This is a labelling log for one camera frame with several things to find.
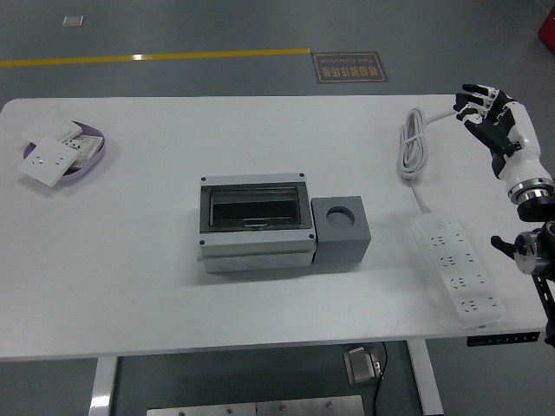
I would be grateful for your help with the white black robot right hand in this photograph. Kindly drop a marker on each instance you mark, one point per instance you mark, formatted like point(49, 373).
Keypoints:
point(520, 138)

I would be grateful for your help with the grey electrical box with lid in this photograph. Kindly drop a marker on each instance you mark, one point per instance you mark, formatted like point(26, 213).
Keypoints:
point(256, 247)

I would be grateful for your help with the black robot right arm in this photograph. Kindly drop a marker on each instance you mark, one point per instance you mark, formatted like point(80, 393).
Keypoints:
point(537, 210)

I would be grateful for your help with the grey cube with round hole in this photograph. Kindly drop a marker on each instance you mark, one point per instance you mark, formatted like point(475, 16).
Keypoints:
point(342, 247)

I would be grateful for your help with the red object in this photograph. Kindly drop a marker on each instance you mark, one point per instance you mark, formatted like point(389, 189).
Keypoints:
point(548, 30)

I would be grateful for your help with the white power strip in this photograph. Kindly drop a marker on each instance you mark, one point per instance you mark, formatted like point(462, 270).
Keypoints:
point(455, 277)

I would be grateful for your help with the brown floor sign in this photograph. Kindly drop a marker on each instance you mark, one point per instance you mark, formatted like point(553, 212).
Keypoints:
point(349, 67)

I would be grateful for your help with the black table control panel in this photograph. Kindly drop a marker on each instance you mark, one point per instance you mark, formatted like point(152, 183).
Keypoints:
point(503, 339)

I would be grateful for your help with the white table leg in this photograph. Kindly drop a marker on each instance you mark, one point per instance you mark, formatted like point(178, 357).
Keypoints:
point(102, 390)
point(427, 385)

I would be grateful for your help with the grey foot pedal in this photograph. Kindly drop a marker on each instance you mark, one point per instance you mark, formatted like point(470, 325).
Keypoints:
point(362, 366)

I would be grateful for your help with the yellow floor tape line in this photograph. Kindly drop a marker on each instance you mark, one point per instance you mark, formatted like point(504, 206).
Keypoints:
point(217, 54)

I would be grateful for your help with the white multi-hole socket plate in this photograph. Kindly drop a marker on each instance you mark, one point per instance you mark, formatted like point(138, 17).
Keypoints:
point(89, 147)

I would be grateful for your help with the purple oval tray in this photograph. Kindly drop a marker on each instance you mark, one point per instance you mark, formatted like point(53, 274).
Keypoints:
point(80, 174)

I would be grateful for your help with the small metal floor plate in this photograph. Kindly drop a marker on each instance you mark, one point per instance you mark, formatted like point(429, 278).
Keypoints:
point(73, 21)

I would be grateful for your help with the metal base plate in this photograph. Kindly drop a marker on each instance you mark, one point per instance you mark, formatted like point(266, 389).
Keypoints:
point(260, 409)

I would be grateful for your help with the white blank switch plate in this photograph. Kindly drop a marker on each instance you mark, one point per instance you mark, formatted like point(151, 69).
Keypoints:
point(52, 126)

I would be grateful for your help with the white wall socket plate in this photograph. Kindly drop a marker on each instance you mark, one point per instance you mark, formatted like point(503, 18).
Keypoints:
point(47, 162)

